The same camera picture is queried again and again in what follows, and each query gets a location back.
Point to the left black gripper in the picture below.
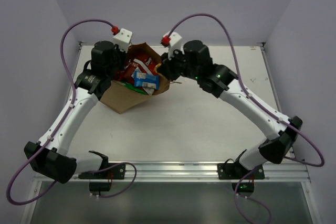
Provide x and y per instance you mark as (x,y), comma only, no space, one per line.
(118,60)

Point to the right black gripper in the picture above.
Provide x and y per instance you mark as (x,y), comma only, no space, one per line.
(166,66)

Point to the brown paper bag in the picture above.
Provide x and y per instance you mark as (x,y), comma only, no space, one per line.
(119,98)

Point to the red Doritos chip bag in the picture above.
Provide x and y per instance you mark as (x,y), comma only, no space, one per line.
(141,63)

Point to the blue snack bar wrapper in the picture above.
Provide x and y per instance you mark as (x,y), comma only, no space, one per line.
(145,80)

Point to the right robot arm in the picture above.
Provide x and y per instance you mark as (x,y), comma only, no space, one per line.
(279,130)

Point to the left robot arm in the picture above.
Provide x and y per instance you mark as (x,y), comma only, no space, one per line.
(49,155)

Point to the red patterned snack bag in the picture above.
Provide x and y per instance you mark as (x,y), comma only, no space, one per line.
(119,76)

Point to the green snack bag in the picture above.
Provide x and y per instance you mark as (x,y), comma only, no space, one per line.
(133,88)

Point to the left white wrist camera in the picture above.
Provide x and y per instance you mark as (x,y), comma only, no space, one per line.
(122,38)

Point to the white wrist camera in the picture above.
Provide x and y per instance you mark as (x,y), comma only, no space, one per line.
(173,41)
(122,38)

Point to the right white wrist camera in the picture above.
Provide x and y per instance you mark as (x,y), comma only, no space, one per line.
(173,41)

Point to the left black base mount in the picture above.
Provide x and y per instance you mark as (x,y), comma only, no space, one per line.
(102,182)

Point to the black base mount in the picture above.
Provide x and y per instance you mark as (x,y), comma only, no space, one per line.
(232,170)
(102,182)

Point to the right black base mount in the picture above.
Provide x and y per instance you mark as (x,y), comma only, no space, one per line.
(232,170)

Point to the aluminium front rail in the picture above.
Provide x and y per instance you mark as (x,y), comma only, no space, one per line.
(208,172)

